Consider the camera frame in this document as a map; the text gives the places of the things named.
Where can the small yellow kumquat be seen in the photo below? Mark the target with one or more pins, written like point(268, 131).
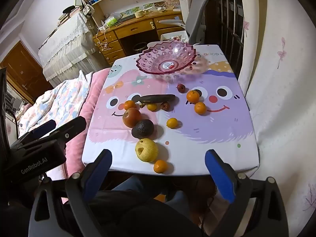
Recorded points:
point(152, 107)
point(172, 123)

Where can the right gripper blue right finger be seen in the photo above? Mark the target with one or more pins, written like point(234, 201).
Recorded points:
point(234, 189)

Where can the grey office chair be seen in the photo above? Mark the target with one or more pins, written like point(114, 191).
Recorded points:
point(192, 12)

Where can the white storage bin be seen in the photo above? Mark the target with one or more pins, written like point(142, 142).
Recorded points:
point(175, 36)

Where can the yellow pear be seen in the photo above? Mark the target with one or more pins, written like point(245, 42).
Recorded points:
point(146, 150)

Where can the dark avocado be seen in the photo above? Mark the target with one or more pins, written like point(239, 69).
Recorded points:
point(143, 129)

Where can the small red fruit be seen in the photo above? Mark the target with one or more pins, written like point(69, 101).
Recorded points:
point(165, 106)
point(181, 88)

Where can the cartoon printed tablecloth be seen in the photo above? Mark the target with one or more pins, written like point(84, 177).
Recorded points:
point(226, 127)

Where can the pink plastic fruit bowl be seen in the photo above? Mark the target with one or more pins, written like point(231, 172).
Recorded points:
point(166, 57)

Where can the small red fruit lower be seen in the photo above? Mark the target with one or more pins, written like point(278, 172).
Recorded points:
point(165, 106)

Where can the metal window grille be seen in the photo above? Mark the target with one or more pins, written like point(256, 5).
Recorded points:
point(230, 15)

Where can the wooden door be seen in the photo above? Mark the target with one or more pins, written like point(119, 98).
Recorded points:
point(24, 73)

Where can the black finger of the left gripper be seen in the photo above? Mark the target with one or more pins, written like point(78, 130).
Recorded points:
point(69, 130)

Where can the green tissue pack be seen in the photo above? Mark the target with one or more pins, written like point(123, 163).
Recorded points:
point(111, 21)

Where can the floral quilt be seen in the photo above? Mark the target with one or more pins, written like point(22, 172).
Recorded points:
point(61, 104)

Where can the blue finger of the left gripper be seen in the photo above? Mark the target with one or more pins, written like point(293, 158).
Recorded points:
point(41, 130)

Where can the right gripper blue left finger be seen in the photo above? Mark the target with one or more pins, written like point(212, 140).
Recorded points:
point(82, 187)

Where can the pink bed blanket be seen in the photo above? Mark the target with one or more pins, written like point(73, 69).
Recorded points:
point(74, 147)

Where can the lace covered cabinet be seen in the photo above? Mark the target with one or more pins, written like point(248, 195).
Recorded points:
point(71, 50)

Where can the wooden desk with drawers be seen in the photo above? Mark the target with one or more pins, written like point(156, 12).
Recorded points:
point(133, 36)

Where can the small red fruit upper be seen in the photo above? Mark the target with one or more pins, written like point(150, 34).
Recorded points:
point(181, 88)

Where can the small orange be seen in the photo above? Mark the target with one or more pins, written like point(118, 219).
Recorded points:
point(160, 166)

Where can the dark overripe banana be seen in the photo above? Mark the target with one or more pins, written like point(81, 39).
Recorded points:
point(160, 98)

